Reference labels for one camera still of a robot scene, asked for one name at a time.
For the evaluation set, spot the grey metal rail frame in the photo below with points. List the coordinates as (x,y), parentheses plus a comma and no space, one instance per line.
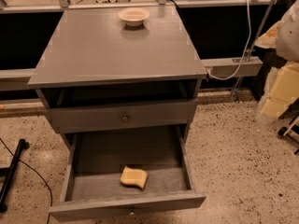
(217,31)

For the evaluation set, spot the white bowl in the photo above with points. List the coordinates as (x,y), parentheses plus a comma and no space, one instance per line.
(134,16)

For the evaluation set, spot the open grey bottom drawer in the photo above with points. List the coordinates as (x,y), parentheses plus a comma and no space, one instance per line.
(92,186)

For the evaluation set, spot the black stand leg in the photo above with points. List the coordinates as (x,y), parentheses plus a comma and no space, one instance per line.
(9,172)

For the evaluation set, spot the grey wooden drawer cabinet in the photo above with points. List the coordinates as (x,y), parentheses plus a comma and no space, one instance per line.
(94,58)

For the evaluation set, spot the closed grey drawer with knob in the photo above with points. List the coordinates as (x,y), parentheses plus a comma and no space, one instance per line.
(114,117)

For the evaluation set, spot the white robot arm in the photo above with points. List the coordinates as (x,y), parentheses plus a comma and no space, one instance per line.
(281,87)

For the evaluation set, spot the yellow sponge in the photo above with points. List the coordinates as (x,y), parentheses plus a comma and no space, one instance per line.
(134,177)

